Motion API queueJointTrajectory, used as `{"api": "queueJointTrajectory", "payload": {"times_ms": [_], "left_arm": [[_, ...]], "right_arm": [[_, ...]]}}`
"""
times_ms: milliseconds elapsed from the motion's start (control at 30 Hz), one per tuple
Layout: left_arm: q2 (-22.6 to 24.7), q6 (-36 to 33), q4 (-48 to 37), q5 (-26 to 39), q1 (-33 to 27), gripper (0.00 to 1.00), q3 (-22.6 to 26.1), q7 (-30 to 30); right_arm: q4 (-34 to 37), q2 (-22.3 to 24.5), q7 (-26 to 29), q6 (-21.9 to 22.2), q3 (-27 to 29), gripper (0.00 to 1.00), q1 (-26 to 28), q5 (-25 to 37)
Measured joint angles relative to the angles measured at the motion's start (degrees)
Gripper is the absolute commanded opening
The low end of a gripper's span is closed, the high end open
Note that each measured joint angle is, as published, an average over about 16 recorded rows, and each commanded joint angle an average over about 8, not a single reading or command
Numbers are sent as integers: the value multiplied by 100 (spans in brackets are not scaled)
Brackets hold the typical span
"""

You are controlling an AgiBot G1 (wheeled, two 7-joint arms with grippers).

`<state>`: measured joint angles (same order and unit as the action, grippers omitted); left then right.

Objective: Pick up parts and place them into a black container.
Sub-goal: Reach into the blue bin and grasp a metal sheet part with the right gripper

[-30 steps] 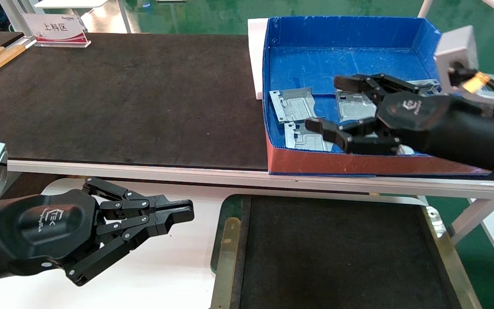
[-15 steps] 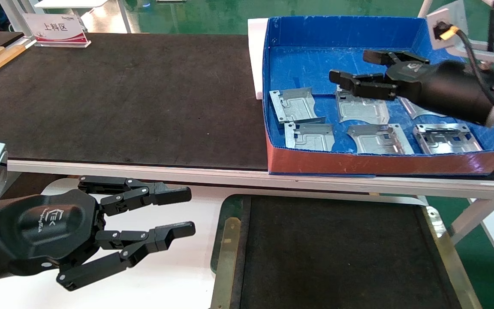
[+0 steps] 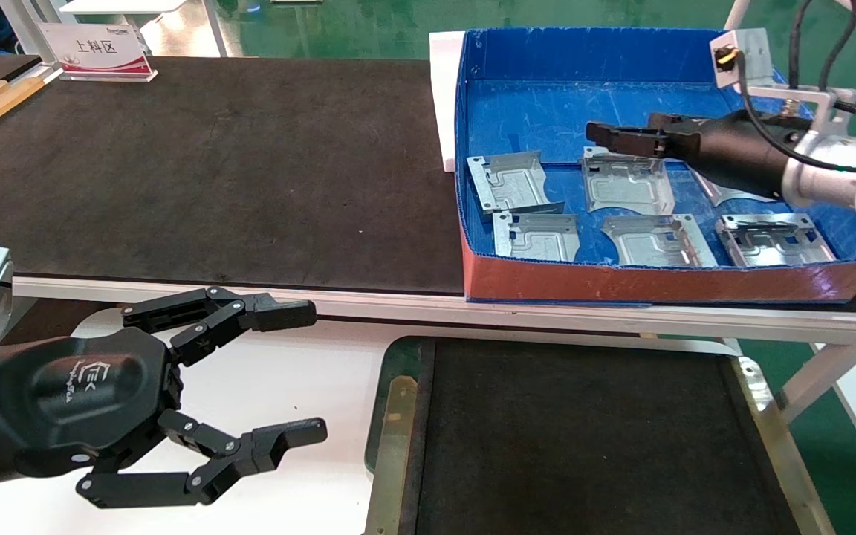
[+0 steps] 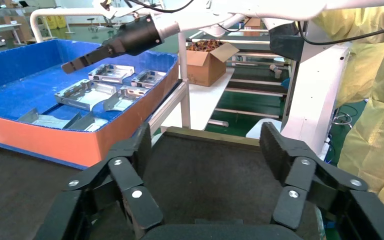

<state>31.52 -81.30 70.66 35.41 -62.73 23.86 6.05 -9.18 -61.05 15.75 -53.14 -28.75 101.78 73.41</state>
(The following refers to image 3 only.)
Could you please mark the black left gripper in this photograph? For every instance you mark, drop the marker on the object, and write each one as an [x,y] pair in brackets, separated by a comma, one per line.
[79,394]

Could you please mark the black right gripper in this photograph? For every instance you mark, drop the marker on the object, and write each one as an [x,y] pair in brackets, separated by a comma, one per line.
[740,152]

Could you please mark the silver camera mount bracket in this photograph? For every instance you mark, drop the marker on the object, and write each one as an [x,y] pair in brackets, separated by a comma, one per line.
[822,100]

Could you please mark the stamped metal bracket part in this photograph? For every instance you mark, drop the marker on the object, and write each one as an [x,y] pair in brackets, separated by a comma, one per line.
[539,238]
[625,189]
[725,195]
[770,241]
[513,186]
[658,241]

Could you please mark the aluminium table leg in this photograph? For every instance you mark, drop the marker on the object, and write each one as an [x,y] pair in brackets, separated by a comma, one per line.
[829,371]

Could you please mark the brass tray edge strip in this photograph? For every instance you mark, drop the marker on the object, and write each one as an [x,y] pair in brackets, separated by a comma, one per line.
[770,431]
[394,446]

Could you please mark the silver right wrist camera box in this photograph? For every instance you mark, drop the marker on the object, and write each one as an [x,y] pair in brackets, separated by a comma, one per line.
[751,52]

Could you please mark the black table mat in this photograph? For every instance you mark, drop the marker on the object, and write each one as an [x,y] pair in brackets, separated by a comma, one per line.
[212,171]

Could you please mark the acrylic sign with Chinese text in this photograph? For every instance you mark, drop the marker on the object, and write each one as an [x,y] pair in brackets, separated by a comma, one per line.
[97,48]

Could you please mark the blue corrugated plastic box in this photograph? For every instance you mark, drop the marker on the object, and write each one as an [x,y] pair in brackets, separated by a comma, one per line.
[547,111]

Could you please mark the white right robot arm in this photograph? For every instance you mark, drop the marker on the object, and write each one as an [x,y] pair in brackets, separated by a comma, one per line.
[844,178]

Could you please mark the black container tray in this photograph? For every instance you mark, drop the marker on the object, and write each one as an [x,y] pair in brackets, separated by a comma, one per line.
[584,446]

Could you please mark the white aluminium frame post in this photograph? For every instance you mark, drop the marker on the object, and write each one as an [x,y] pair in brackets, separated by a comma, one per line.
[23,22]

